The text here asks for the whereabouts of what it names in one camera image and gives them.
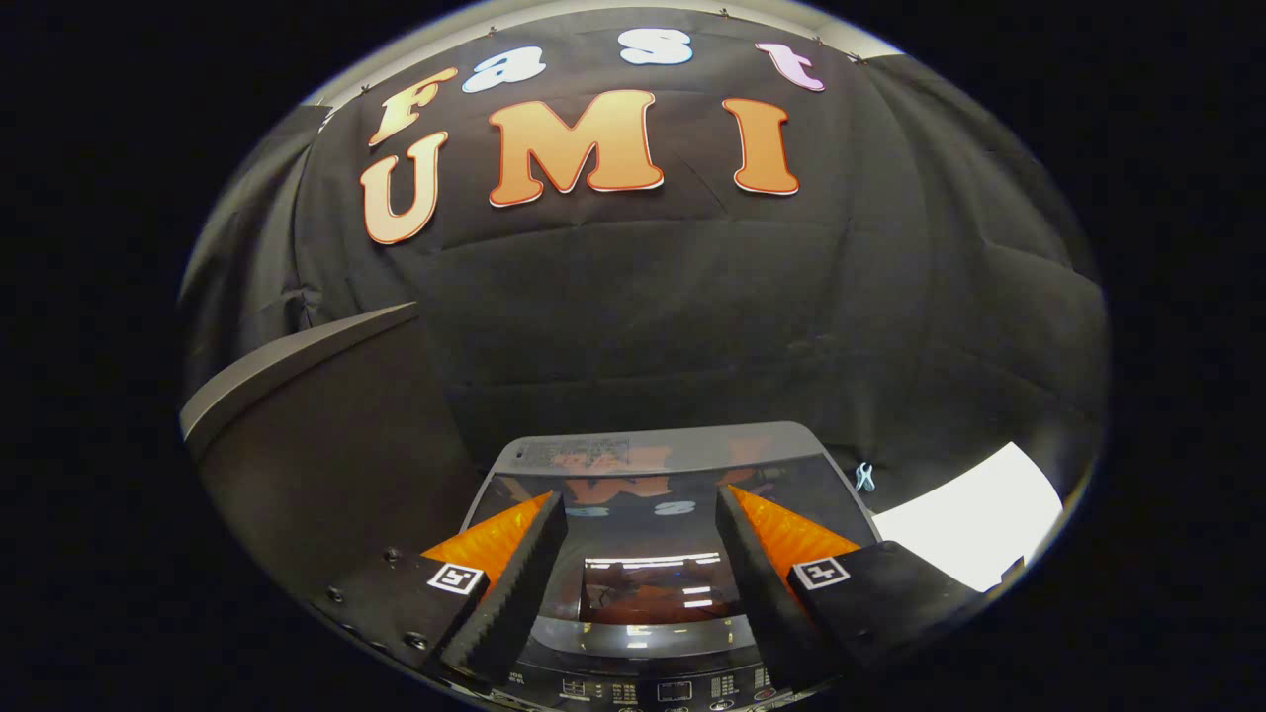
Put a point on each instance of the black backdrop cloth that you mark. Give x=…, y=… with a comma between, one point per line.
x=643, y=316

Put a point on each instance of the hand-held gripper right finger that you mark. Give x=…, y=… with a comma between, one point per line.
x=767, y=588

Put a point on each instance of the white side table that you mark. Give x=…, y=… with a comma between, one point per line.
x=974, y=519

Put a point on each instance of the grey cabinet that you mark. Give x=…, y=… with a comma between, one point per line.
x=326, y=445

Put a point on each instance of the row of black clips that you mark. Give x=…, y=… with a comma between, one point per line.
x=725, y=14

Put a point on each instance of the dark grey washing machine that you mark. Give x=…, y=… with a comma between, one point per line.
x=643, y=687

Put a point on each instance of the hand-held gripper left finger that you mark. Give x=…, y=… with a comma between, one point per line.
x=514, y=588

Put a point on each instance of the tinted washing machine lid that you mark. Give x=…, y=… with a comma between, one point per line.
x=653, y=450

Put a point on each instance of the light blue clip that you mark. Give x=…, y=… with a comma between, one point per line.
x=865, y=478

